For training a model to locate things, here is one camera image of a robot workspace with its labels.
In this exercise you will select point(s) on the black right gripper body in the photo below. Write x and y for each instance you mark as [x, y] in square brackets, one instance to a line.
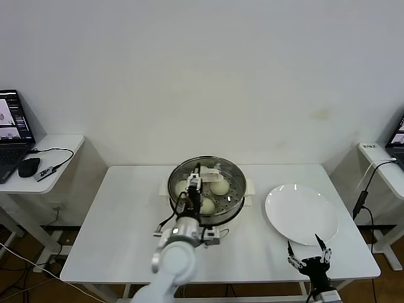
[317, 269]

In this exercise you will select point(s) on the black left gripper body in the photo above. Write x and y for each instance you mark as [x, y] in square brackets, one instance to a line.
[193, 202]

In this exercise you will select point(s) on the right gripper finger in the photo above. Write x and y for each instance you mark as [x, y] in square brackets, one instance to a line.
[326, 255]
[295, 260]

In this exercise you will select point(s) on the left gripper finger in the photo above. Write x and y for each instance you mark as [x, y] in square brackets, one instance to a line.
[190, 183]
[198, 176]

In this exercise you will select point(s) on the white steamed baozi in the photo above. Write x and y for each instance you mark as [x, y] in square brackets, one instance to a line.
[221, 188]
[208, 206]
[180, 187]

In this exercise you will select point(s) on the perforated steel steamer basket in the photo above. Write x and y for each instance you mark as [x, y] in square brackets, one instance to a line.
[228, 214]

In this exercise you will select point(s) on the white round plate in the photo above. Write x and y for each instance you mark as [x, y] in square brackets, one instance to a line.
[300, 211]

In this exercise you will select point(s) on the cream electric cooker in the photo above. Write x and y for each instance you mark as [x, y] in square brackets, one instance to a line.
[250, 186]

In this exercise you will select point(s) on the white side table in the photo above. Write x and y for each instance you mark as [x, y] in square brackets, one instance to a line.
[388, 180]
[47, 186]

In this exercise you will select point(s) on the black open laptop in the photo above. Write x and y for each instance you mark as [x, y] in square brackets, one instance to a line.
[398, 132]
[12, 151]

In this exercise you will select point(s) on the grey usb hub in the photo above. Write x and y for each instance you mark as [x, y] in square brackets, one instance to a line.
[45, 173]

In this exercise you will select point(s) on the black computer mouse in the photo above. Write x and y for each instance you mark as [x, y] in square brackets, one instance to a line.
[29, 167]

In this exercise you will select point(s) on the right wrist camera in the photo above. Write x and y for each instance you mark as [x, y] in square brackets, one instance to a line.
[332, 296]

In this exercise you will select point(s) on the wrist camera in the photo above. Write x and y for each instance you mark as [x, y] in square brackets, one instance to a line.
[332, 296]
[212, 235]

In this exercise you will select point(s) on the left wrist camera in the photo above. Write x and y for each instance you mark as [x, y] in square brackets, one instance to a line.
[212, 235]

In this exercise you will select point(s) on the white wall socket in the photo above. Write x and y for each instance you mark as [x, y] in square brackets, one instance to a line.
[58, 207]

